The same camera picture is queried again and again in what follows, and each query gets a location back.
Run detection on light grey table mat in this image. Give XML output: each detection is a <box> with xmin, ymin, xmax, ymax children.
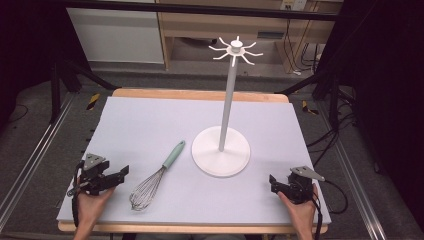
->
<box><xmin>56</xmin><ymin>96</ymin><xmax>332</xmax><ymax>225</ymax></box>

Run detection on black floor cables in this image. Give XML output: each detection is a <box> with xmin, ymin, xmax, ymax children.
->
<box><xmin>305</xmin><ymin>87</ymin><xmax>359</xmax><ymax>168</ymax></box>

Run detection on wooden desk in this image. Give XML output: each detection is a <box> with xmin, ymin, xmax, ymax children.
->
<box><xmin>155</xmin><ymin>0</ymin><xmax>338</xmax><ymax>74</ymax></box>

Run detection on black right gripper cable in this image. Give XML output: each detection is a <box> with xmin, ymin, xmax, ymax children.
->
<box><xmin>312</xmin><ymin>179</ymin><xmax>350</xmax><ymax>240</ymax></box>

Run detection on black metal stand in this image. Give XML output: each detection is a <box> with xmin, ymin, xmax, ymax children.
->
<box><xmin>274</xmin><ymin>71</ymin><xmax>342</xmax><ymax>129</ymax></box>
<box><xmin>49</xmin><ymin>56</ymin><xmax>118</xmax><ymax>124</ymax></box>

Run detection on black metal crossbar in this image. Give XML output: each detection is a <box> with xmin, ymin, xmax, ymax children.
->
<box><xmin>62</xmin><ymin>0</ymin><xmax>338</xmax><ymax>22</ymax></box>

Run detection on white power strip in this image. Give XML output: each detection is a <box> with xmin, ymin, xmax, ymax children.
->
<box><xmin>280</xmin><ymin>0</ymin><xmax>308</xmax><ymax>12</ymax></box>

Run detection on white hook rack stand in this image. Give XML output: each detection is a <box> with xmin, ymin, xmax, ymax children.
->
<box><xmin>190</xmin><ymin>35</ymin><xmax>265</xmax><ymax>179</ymax></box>

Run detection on aluminium floor rail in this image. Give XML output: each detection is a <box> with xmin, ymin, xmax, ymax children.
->
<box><xmin>0</xmin><ymin>92</ymin><xmax>77</xmax><ymax>232</ymax></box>
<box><xmin>316</xmin><ymin>99</ymin><xmax>388</xmax><ymax>240</ymax></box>

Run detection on whisk with green handle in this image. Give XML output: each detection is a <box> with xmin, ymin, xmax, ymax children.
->
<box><xmin>128</xmin><ymin>140</ymin><xmax>187</xmax><ymax>212</ymax></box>

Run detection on person's right hand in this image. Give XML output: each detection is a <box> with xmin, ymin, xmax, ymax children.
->
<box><xmin>277</xmin><ymin>184</ymin><xmax>319</xmax><ymax>232</ymax></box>

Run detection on person's left hand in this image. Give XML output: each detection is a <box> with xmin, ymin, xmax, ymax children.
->
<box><xmin>76</xmin><ymin>186</ymin><xmax>116</xmax><ymax>225</ymax></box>

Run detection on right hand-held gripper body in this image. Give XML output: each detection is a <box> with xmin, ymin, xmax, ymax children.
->
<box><xmin>285</xmin><ymin>165</ymin><xmax>326</xmax><ymax>205</ymax></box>

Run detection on wooden table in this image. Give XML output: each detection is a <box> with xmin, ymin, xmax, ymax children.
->
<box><xmin>57</xmin><ymin>87</ymin><xmax>330</xmax><ymax>235</ymax></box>

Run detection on yellow black floor tape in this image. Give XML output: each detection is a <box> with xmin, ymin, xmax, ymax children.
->
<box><xmin>86</xmin><ymin>92</ymin><xmax>101</xmax><ymax>111</ymax></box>
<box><xmin>301</xmin><ymin>100</ymin><xmax>320</xmax><ymax>117</ymax></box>

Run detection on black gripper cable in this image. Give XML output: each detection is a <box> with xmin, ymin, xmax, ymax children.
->
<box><xmin>70</xmin><ymin>159</ymin><xmax>84</xmax><ymax>228</ymax></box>
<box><xmin>312</xmin><ymin>179</ymin><xmax>350</xmax><ymax>240</ymax></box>

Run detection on thin black floor cable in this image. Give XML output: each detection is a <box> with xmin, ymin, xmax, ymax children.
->
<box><xmin>7</xmin><ymin>103</ymin><xmax>30</xmax><ymax>124</ymax></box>

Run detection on black hanging cables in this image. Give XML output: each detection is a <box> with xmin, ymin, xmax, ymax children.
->
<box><xmin>283</xmin><ymin>18</ymin><xmax>323</xmax><ymax>75</ymax></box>

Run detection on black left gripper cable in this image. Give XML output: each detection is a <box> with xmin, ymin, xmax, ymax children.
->
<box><xmin>70</xmin><ymin>159</ymin><xmax>84</xmax><ymax>228</ymax></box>

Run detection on dark curtain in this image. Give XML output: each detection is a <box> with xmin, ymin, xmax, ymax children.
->
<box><xmin>0</xmin><ymin>0</ymin><xmax>88</xmax><ymax>128</ymax></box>
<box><xmin>315</xmin><ymin>0</ymin><xmax>424</xmax><ymax>221</ymax></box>

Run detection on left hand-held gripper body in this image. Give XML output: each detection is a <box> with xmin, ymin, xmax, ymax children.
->
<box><xmin>66</xmin><ymin>153</ymin><xmax>118</xmax><ymax>198</ymax></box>

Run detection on white cabinet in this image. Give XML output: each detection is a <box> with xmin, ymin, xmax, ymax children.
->
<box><xmin>66</xmin><ymin>6</ymin><xmax>165</xmax><ymax>65</ymax></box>

